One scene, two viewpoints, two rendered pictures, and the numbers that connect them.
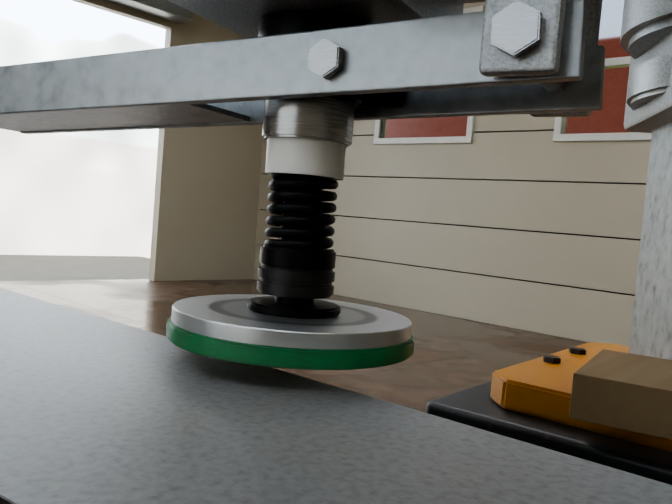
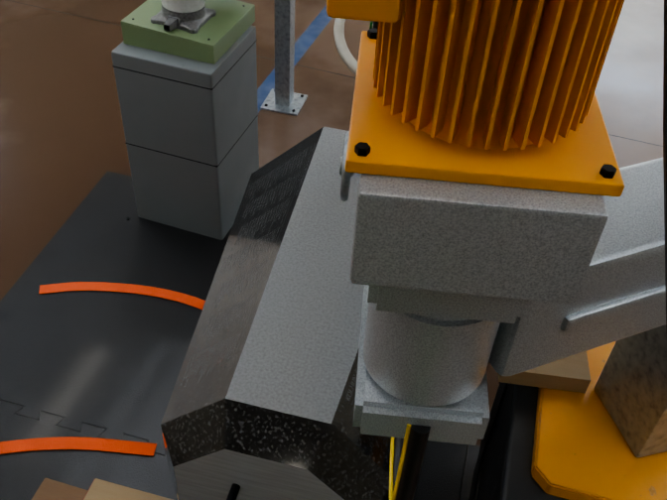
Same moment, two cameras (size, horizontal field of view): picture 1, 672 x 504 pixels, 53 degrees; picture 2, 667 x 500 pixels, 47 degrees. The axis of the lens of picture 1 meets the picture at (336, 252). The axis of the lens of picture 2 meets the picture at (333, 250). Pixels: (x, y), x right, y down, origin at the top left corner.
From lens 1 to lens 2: 1.69 m
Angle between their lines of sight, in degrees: 70
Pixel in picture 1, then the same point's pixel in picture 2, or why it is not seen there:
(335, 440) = (335, 292)
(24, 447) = (293, 253)
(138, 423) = (318, 259)
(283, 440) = (329, 284)
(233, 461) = (310, 281)
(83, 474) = (288, 266)
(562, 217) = not seen: outside the picture
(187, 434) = (319, 269)
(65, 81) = not seen: hidden behind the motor
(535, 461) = (352, 326)
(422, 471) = (329, 310)
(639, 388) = not seen: hidden behind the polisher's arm
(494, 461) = (345, 319)
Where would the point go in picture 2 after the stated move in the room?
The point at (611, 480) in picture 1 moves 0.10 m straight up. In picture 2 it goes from (350, 340) to (353, 312)
